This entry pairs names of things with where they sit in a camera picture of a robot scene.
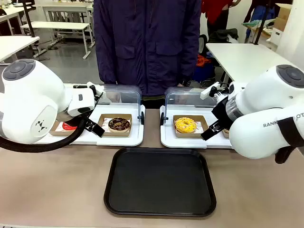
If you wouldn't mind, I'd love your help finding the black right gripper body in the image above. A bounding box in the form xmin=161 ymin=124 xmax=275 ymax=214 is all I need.
xmin=212 ymin=96 xmax=235 ymax=130

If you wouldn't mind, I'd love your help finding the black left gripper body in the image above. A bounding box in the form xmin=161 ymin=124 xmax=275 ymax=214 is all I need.
xmin=94 ymin=91 xmax=105 ymax=106

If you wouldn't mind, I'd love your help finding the red glazed donut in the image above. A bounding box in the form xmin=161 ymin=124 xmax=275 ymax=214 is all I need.
xmin=60 ymin=120 xmax=79 ymax=132

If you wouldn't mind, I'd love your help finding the cardboard tray of red donut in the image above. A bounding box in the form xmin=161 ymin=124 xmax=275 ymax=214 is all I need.
xmin=48 ymin=119 xmax=79 ymax=137

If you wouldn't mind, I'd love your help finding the person's right forearm navy sleeve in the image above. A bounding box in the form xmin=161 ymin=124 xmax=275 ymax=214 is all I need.
xmin=93 ymin=35 xmax=118 ymax=86

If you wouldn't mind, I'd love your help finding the person's left forearm navy sleeve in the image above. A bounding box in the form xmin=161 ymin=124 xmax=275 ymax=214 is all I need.
xmin=179 ymin=35 xmax=202 ymax=86

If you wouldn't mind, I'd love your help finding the chocolate sprinkled donut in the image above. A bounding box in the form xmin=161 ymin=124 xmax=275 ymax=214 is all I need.
xmin=108 ymin=117 xmax=132 ymax=133

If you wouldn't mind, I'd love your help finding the cardboard tray of yellow donut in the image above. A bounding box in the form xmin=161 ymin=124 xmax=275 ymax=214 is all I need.
xmin=172 ymin=114 xmax=210 ymax=139

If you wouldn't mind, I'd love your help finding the cardboard tray of chocolate donut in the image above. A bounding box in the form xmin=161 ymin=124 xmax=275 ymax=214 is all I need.
xmin=97 ymin=113 xmax=133 ymax=138

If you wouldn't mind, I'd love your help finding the yellow sprinkled donut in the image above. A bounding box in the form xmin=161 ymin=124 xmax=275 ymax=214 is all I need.
xmin=174 ymin=116 xmax=198 ymax=134

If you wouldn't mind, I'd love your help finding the black plastic serving tray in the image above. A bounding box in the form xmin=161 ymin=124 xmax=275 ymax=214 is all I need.
xmin=104 ymin=147 xmax=217 ymax=218

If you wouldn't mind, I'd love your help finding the white display case base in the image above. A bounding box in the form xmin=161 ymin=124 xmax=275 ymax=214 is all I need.
xmin=37 ymin=104 xmax=146 ymax=147
xmin=159 ymin=104 xmax=235 ymax=150

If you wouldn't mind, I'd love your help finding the clear display case lid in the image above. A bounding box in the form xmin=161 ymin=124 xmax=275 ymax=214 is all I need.
xmin=64 ymin=83 xmax=145 ymax=125
xmin=160 ymin=86 xmax=229 ymax=126

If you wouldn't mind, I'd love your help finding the blue bin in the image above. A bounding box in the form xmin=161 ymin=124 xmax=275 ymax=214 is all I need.
xmin=193 ymin=63 xmax=216 ymax=82

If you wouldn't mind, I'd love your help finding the orange bag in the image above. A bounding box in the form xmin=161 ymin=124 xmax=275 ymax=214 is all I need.
xmin=197 ymin=54 xmax=212 ymax=69

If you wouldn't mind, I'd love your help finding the large white table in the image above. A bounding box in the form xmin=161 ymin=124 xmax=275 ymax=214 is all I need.
xmin=205 ymin=42 xmax=304 ymax=87

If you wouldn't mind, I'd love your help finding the person in navy jacket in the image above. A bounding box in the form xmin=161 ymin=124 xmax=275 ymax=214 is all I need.
xmin=93 ymin=0 xmax=202 ymax=109

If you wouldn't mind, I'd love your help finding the black backpack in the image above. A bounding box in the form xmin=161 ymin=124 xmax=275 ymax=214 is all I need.
xmin=208 ymin=28 xmax=239 ymax=45

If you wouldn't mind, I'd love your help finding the low white bench table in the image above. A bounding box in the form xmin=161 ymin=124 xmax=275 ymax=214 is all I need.
xmin=20 ymin=21 xmax=92 ymax=60

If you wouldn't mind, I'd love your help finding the green cloth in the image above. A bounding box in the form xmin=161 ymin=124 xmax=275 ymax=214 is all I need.
xmin=241 ymin=19 xmax=262 ymax=27

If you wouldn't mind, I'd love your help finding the white storage box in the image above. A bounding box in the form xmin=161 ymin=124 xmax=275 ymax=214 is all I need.
xmin=270 ymin=27 xmax=285 ymax=46

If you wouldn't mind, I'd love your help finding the black pole stand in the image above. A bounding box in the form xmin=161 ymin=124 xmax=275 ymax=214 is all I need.
xmin=252 ymin=0 xmax=272 ymax=46
xmin=23 ymin=0 xmax=37 ymax=38

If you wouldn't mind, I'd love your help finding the white table with black pole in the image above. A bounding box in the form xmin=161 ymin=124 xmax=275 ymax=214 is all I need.
xmin=0 ymin=35 xmax=41 ymax=66

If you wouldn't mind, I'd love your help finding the long white desk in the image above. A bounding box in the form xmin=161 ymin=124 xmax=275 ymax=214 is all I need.
xmin=33 ymin=1 xmax=95 ymax=21

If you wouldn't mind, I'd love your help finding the person in red top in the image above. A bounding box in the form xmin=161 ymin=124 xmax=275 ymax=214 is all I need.
xmin=201 ymin=0 xmax=241 ymax=32

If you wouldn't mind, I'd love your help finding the blue jacket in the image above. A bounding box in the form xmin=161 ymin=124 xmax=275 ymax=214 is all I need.
xmin=244 ymin=0 xmax=276 ymax=24

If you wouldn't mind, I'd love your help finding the brown cardboard box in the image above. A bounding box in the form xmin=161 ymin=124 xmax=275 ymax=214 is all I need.
xmin=276 ymin=3 xmax=293 ymax=32

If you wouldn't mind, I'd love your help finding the white desk with clutter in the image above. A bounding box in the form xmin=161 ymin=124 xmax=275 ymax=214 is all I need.
xmin=0 ymin=6 xmax=33 ymax=35

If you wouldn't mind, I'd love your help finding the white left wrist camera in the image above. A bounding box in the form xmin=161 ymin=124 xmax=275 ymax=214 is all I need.
xmin=86 ymin=81 xmax=105 ymax=96

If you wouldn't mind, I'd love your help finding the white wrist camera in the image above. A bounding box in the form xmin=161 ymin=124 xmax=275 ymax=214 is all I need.
xmin=86 ymin=81 xmax=105 ymax=96
xmin=200 ymin=81 xmax=220 ymax=101

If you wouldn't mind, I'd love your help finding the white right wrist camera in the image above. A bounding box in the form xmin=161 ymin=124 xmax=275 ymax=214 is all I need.
xmin=200 ymin=81 xmax=220 ymax=101

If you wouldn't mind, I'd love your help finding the black left arm cable sleeve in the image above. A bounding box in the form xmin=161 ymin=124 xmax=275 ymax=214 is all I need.
xmin=0 ymin=116 xmax=87 ymax=153

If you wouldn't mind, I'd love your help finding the black arm cable sleeve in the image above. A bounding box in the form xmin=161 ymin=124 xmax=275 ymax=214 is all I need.
xmin=0 ymin=116 xmax=87 ymax=153
xmin=275 ymin=116 xmax=304 ymax=164

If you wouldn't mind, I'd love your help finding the black right arm cable sleeve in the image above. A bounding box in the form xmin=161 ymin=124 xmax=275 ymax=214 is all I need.
xmin=275 ymin=116 xmax=304 ymax=164

